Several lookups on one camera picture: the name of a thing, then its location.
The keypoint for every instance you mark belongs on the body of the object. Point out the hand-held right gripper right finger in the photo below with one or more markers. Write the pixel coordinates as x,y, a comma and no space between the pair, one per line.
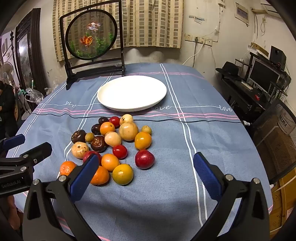
207,178

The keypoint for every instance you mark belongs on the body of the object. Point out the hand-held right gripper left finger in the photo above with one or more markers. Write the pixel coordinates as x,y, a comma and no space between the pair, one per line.
84,176

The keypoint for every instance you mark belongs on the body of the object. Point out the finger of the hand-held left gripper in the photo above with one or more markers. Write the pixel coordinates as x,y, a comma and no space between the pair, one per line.
37,151
13,141

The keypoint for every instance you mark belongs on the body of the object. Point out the orange tangerine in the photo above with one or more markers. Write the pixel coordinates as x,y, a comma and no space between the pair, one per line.
110,162
101,177
107,128
67,168

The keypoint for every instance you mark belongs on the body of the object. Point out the red plum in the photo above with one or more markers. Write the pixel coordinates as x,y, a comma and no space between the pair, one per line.
144,159
89,154

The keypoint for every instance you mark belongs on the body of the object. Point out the dark brown mangosteen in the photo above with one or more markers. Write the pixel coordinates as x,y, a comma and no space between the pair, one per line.
78,136
98,143

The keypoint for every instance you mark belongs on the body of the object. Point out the yellow citrus fruit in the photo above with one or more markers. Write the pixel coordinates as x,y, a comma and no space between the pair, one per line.
122,174
143,140

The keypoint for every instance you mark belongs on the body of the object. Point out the large beige fruit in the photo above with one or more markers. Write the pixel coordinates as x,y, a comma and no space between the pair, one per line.
128,131

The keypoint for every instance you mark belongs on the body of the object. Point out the small green fruit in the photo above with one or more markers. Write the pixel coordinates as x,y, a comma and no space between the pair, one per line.
90,137
146,129

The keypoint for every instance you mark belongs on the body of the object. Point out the white round plate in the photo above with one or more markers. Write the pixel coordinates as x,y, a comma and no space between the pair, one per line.
131,92

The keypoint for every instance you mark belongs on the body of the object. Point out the beige spotted fruit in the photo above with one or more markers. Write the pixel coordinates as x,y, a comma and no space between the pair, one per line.
80,150
126,118

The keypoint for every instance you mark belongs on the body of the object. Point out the red cherry tomato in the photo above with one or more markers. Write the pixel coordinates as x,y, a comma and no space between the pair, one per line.
114,121
120,151

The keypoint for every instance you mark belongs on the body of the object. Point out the beige smooth fruit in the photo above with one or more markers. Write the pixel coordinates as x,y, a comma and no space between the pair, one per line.
112,139

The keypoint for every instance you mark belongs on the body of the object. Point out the blue plaid tablecloth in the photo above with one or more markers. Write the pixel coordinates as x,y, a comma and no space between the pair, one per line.
173,143

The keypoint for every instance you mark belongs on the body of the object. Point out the dark purple plum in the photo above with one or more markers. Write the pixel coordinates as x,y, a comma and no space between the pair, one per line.
103,120
96,129

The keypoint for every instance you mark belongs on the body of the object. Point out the white standing fan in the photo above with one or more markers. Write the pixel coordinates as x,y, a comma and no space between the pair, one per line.
5,71

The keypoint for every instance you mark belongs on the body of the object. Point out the yellow cardboard box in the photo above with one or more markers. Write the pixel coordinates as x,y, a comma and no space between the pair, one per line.
283,204

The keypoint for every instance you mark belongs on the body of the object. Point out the black mesh chair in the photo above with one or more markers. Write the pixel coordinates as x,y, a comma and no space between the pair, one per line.
275,134

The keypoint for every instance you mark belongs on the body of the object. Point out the black desk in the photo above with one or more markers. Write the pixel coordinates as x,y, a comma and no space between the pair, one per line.
240,97

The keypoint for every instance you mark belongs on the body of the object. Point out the white remote control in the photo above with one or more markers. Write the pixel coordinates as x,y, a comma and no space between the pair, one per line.
248,85

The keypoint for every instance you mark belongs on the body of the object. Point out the black hat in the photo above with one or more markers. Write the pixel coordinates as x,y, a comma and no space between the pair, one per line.
229,69

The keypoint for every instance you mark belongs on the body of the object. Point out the computer monitor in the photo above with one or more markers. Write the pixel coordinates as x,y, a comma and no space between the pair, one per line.
263,74

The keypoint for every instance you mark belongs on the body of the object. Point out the round goldfish screen ornament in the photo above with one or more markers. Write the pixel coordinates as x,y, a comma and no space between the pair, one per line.
91,34

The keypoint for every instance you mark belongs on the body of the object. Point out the black speaker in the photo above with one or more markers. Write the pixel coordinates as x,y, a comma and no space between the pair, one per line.
277,55

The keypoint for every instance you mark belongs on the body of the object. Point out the beige checked curtain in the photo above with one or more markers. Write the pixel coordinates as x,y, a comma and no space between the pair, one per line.
150,23

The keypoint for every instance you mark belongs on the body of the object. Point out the white air conditioner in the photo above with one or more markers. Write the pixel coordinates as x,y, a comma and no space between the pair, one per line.
274,10

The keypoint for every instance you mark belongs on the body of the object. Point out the white wall socket strip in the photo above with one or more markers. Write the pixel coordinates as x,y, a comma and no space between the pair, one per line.
203,40

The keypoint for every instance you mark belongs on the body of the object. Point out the white wall socket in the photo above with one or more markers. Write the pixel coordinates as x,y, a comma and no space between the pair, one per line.
188,37

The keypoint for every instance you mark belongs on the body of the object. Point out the white framed wall panel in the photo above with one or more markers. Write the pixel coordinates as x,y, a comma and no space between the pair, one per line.
241,12

